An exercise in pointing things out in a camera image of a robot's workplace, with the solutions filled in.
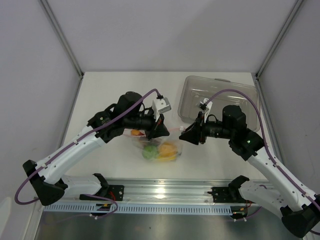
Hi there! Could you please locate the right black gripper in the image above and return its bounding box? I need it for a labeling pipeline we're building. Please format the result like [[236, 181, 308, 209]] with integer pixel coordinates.
[[179, 111, 234, 146]]

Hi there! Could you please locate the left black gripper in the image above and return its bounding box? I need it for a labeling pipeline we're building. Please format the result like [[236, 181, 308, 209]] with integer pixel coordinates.
[[124, 108, 170, 141]]

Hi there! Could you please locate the clear zip top bag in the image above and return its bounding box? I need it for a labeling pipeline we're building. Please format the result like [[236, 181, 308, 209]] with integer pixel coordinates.
[[124, 126, 186, 163]]

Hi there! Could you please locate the yellow lemon toy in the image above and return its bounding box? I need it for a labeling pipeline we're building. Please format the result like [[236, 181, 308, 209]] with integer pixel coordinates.
[[158, 142, 178, 157]]

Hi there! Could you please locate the green guava toy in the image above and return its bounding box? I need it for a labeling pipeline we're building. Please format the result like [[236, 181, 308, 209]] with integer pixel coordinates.
[[142, 145, 158, 160]]

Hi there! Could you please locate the yellow mango toy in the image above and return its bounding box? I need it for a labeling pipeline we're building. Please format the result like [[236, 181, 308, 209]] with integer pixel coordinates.
[[155, 154, 178, 163]]

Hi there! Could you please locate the red meat slice toy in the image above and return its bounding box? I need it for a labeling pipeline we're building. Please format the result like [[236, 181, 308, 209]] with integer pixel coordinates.
[[130, 129, 145, 136]]

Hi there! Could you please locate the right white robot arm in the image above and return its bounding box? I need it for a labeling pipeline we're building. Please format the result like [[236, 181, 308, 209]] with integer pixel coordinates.
[[179, 105, 320, 238]]

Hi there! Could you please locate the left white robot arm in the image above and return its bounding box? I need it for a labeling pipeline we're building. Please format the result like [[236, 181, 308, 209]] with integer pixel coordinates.
[[22, 91, 171, 206]]

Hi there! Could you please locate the clear plastic tray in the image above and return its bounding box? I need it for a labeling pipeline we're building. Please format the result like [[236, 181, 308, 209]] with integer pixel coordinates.
[[177, 75, 260, 132]]

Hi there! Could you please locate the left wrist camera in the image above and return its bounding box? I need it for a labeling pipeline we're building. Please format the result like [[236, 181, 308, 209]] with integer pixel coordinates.
[[151, 97, 172, 122]]

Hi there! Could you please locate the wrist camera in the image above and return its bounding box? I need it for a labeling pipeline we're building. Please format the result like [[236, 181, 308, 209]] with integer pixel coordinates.
[[199, 98, 213, 123], [151, 97, 172, 122]]

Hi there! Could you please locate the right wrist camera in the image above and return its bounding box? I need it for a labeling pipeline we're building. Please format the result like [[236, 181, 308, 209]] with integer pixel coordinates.
[[199, 98, 213, 123]]

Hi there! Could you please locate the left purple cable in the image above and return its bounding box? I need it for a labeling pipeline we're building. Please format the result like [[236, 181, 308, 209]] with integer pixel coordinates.
[[14, 87, 163, 205]]

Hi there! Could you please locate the purple cable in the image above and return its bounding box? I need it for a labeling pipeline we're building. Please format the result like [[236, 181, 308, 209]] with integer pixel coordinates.
[[202, 89, 320, 208], [14, 87, 163, 205]]

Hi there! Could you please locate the aluminium mounting rail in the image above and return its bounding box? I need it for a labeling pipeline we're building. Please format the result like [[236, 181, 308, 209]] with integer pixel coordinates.
[[59, 177, 283, 207]]

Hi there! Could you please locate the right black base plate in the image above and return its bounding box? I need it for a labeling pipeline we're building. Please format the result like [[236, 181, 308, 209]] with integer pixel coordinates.
[[206, 186, 249, 204]]

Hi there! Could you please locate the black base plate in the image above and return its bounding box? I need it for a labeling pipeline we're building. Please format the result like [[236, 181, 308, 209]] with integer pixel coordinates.
[[206, 186, 249, 204], [101, 185, 125, 202]]

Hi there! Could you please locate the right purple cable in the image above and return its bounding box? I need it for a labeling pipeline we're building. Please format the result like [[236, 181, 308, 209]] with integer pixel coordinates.
[[202, 89, 320, 208]]

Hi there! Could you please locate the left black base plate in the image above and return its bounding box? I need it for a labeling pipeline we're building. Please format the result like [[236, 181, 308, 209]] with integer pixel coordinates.
[[101, 185, 125, 202]]

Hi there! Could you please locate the white slotted cable duct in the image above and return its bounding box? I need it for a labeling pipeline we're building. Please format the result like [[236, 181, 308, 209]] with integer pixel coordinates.
[[44, 202, 232, 216]]

